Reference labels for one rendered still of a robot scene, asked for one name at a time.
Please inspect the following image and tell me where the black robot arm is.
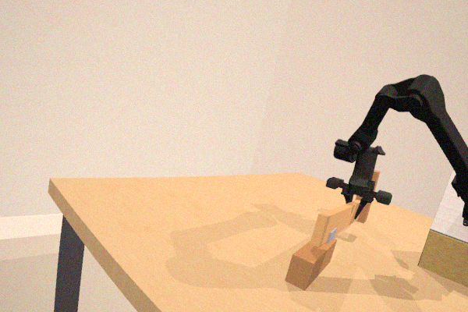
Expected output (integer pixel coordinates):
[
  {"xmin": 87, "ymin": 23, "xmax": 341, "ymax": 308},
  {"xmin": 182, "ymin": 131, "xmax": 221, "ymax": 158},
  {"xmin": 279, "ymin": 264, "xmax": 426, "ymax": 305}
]
[{"xmin": 334, "ymin": 74, "xmax": 468, "ymax": 226}]

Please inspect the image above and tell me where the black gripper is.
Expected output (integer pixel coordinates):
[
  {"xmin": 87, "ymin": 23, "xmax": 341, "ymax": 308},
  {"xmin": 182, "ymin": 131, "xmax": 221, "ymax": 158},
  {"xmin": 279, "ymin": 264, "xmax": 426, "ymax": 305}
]
[{"xmin": 325, "ymin": 165, "xmax": 392, "ymax": 220}]

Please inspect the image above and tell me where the long wooden rail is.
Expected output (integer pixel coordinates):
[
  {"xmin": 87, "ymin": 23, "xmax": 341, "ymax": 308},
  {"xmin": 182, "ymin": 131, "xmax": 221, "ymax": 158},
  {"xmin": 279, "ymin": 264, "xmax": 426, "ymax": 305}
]
[{"xmin": 310, "ymin": 200, "xmax": 360, "ymax": 247}]

